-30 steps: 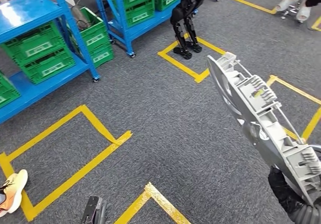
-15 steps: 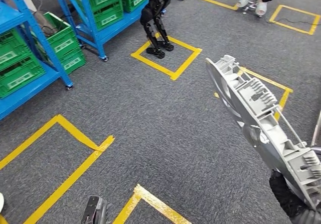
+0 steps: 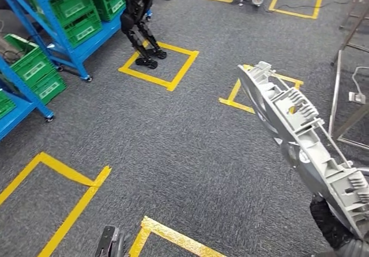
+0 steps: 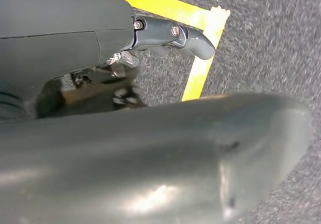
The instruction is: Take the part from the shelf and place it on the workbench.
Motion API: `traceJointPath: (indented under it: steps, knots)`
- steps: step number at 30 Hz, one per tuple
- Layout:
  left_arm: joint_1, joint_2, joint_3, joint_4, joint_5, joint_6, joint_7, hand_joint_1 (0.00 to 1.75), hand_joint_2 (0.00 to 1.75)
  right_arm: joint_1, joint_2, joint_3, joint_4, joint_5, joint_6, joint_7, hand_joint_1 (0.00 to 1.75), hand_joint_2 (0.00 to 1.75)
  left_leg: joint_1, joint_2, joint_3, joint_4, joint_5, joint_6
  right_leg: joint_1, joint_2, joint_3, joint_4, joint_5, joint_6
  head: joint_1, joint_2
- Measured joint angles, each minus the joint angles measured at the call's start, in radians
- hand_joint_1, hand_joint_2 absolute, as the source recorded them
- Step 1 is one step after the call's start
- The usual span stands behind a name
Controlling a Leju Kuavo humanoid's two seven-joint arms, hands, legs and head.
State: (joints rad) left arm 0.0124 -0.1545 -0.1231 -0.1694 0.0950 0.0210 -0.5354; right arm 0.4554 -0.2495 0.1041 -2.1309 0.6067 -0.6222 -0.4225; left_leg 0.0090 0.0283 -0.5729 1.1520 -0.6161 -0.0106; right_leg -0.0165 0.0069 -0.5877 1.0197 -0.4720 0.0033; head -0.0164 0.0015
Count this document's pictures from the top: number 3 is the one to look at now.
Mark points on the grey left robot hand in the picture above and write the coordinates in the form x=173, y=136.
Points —
x=108, y=245

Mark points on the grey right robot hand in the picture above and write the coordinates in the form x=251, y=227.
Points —
x=328, y=224

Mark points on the grey plastic wheel hubcap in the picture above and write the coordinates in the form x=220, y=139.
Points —
x=302, y=133

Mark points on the blue metal shelf rack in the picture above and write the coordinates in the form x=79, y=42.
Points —
x=14, y=121
x=111, y=28

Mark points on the yellow floor tape square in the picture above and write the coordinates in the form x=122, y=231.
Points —
x=173, y=236
x=233, y=104
x=72, y=213
x=293, y=14

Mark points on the black humanoid robot legs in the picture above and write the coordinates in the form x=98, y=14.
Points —
x=135, y=22

